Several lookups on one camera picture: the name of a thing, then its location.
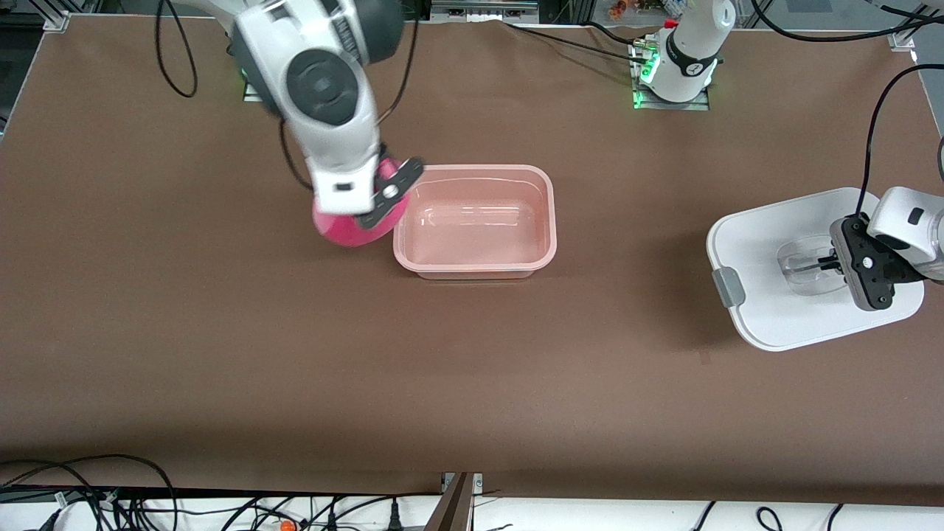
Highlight pink plush toy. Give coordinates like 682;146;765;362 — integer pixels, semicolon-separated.
311;146;411;249

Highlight white box lid grey clips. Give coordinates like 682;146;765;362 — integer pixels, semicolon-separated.
706;187;926;353

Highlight pink plastic box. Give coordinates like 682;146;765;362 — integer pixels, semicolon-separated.
392;164;558;280

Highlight brown table cover sheet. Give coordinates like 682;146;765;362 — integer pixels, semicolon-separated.
0;15;944;496

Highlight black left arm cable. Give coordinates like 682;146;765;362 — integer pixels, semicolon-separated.
749;0;944;218

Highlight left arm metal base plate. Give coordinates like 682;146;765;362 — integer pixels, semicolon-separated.
632;37;711;112

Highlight metal rail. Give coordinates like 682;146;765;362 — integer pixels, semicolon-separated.
431;0;540;20

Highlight aluminium profile post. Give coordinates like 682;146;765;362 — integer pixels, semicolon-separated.
423;472;485;531

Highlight black looped cable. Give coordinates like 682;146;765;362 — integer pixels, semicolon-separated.
0;454;179;531

